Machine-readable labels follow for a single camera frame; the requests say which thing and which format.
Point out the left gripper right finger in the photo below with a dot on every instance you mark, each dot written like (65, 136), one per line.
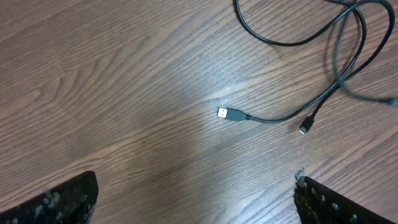
(318, 204)

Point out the black USB cable short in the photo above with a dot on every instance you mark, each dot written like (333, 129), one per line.
(341, 77)

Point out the black USB cable long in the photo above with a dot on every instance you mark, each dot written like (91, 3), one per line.
(238, 115)

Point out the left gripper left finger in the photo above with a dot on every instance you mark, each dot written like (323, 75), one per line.
(72, 202)

